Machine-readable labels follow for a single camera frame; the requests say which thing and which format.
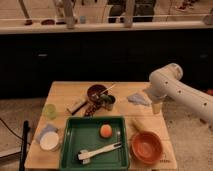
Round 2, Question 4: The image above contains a green plastic tray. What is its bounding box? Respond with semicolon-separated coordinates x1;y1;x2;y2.
59;116;130;171

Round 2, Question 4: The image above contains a white round container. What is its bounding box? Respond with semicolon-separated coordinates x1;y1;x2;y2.
40;132;60;151

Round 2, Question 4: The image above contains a brown patterned item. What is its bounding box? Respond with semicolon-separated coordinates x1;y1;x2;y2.
84;104;98;116

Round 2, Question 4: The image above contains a black stand pole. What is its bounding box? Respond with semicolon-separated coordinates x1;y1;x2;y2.
19;120;30;171

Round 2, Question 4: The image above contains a white spatula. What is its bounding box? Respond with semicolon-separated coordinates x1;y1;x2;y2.
78;142;122;160

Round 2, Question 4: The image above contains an orange fruit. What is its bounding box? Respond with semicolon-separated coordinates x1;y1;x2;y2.
100;124;112;138

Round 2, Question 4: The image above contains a yellow-green cup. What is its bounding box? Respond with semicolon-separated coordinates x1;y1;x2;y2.
42;104;57;120

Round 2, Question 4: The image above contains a dark green cup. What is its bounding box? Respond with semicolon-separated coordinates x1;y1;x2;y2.
104;95;116;111

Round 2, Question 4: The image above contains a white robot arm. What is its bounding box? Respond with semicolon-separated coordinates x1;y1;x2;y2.
146;63;213;126

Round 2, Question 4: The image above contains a dark brown bowl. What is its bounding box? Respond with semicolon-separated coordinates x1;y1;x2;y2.
87;84;106;102

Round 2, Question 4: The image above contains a red-orange bowl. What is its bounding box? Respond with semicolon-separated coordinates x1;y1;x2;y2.
131;131;163;165

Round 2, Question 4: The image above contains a wooden chopstick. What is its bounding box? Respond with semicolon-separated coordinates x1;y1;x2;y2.
99;84;116;95

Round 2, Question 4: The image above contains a grey-blue towel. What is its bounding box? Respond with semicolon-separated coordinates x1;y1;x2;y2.
127;93;150;106

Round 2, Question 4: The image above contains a wooden block tool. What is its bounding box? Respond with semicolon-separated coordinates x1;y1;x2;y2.
66;99;87;115

